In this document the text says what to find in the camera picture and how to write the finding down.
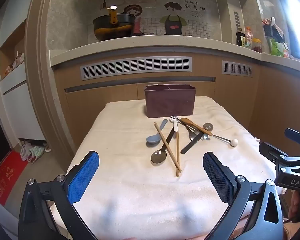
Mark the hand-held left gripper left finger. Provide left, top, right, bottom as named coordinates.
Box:
left=19, top=151, right=100, bottom=240

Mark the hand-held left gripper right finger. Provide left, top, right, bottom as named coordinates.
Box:
left=202, top=151, right=284, bottom=240

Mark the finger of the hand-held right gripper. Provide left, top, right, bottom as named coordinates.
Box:
left=284, top=128, right=300, bottom=145
left=259, top=142, right=293, bottom=163

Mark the metal utensil white ball end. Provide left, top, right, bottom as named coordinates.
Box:
left=205, top=131, right=239, bottom=147

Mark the wooden spoon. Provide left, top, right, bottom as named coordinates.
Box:
left=180, top=118, right=213, bottom=136

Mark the wooden chopstick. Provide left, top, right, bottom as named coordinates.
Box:
left=154, top=121, right=182, bottom=172
left=175, top=127, right=180, bottom=177

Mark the white handled metal utensil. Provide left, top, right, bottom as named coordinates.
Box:
left=170, top=115, right=179, bottom=132

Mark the blue plastic spoon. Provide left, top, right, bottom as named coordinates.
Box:
left=146, top=119, right=168, bottom=146

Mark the purple utensil holder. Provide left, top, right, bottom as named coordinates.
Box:
left=143, top=84, right=196, bottom=118

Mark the person's right hand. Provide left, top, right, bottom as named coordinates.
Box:
left=289, top=191, right=300, bottom=223

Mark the white towel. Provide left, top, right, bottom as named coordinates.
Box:
left=66, top=95, right=278, bottom=240

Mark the pile of slippers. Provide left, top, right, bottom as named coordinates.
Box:
left=20, top=141, right=51, bottom=164

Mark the red floor mat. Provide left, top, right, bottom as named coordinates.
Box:
left=0, top=150, right=28, bottom=207

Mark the wooden cabinet front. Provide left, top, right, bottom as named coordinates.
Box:
left=54, top=52, right=300, bottom=157

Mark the green plastic bag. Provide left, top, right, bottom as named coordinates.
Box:
left=269, top=39, right=286, bottom=57

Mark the small grey vent grille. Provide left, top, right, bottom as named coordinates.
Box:
left=221, top=60, right=253, bottom=77

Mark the yellow lid jar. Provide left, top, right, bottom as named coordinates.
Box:
left=251, top=38, right=262, bottom=54

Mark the white shelf cabinet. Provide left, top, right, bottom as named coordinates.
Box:
left=0, top=17, right=47, bottom=145

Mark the black storage rack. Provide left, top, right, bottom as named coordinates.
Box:
left=263, top=24, right=285, bottom=43

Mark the window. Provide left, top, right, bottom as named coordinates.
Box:
left=282, top=0, right=300, bottom=63

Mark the large grey vent grille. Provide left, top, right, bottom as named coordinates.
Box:
left=80, top=57, right=192, bottom=81

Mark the stone countertop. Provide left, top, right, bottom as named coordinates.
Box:
left=49, top=35, right=300, bottom=74

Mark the black pot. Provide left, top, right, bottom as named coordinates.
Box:
left=92, top=14, right=136, bottom=42

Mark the grey spoon black handle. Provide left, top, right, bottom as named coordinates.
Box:
left=150, top=127, right=175, bottom=164
left=180, top=123, right=214, bottom=155

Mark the beige wall cupboard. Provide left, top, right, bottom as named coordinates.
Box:
left=217, top=0, right=249, bottom=48

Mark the cartoon wall poster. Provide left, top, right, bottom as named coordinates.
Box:
left=89, top=0, right=222, bottom=43

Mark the yellow handled kitchen tool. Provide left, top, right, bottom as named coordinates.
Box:
left=107, top=6, right=119, bottom=28

